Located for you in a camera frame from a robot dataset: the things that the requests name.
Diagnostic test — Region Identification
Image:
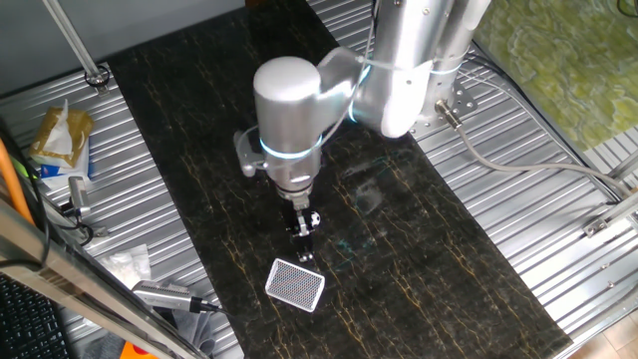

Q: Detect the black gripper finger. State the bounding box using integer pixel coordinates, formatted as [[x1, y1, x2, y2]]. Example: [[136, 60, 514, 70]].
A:
[[288, 232, 304, 261], [298, 231, 315, 263]]

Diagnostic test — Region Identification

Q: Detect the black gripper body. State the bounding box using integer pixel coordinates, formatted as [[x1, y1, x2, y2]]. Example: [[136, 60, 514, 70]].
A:
[[284, 196, 316, 238]]

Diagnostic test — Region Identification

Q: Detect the white mesh goal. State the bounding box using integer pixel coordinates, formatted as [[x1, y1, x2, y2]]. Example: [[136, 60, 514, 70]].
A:
[[263, 257, 326, 314]]

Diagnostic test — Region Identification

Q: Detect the black gold-veined marble mat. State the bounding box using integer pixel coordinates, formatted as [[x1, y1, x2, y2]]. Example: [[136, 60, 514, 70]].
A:
[[107, 0, 574, 359]]

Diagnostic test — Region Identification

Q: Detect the crumpled white tissue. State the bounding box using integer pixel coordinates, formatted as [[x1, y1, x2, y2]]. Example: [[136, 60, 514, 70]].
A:
[[97, 242, 154, 290]]

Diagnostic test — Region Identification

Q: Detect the orange emergency stop button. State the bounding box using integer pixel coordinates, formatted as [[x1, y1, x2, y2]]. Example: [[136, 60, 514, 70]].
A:
[[119, 341, 163, 359]]

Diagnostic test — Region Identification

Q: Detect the white blue tissue pack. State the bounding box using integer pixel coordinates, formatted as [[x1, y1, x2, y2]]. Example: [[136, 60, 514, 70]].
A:
[[37, 142, 94, 191]]

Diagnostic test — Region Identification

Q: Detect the yellow tissue pack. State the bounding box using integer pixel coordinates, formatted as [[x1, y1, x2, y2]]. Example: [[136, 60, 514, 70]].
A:
[[28, 98, 96, 170]]

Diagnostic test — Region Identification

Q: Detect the black keyboard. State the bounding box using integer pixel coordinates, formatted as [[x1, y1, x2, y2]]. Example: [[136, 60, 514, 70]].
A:
[[0, 272, 74, 359]]

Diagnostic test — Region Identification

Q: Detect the aluminium stand pole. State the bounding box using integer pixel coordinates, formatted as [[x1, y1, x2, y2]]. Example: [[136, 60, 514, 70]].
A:
[[42, 0, 112, 97]]

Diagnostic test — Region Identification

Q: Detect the orange tube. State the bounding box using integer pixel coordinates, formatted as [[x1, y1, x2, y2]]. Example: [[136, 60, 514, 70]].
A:
[[0, 137, 36, 228]]

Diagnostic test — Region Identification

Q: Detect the aluminium profile bar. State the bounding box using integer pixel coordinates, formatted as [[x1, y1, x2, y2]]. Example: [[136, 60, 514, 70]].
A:
[[581, 149, 638, 239]]

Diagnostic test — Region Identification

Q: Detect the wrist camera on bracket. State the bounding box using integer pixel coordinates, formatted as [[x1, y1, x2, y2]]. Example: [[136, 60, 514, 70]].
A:
[[232, 130, 268, 179]]

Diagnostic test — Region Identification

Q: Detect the black usb cable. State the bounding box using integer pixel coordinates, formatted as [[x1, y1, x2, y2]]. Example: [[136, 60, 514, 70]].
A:
[[188, 296, 238, 319]]

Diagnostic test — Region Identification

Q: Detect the grey cable with metal connector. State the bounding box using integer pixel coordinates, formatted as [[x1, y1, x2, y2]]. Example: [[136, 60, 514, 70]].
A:
[[433, 98, 638, 200]]

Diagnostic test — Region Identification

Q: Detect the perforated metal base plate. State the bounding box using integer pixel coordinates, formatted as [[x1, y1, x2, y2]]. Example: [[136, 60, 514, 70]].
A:
[[408, 79, 479, 140]]

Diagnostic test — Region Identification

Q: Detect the metal frame bar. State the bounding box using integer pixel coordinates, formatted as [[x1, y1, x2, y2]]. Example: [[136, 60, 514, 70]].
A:
[[0, 196, 210, 359]]

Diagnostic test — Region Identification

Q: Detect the thick black cable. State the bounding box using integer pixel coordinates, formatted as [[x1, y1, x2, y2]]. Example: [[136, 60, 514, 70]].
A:
[[0, 117, 54, 273]]

